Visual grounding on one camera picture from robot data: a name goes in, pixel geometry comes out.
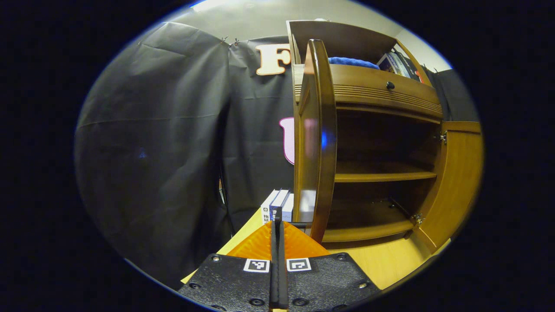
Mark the white spine book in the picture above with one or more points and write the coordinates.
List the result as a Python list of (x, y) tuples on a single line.
[(399, 65)]

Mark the wooden double-door shoe cabinet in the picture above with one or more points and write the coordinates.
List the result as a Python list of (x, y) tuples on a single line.
[(347, 39)]

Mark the metal door hinge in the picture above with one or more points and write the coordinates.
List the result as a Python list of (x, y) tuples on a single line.
[(417, 219), (442, 138)]

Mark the wooden inner shelf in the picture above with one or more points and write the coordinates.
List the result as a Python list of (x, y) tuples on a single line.
[(381, 176)]

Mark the black round drawer knob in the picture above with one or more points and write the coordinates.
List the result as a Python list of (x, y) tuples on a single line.
[(390, 85)]

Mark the black spine book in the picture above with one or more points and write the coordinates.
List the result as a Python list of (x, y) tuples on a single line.
[(412, 69)]

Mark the blue folded towel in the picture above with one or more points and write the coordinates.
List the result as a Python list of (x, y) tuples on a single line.
[(353, 63)]

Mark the wooden cabinet drawer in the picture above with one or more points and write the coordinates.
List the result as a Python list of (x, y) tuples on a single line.
[(368, 82)]

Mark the blue cover book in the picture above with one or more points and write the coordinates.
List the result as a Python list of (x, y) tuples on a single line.
[(387, 64)]

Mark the wooden shoe cabinet door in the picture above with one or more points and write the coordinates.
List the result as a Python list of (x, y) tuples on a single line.
[(318, 151), (459, 182)]

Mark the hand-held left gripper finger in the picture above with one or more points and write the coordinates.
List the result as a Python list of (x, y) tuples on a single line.
[(273, 286), (283, 286)]

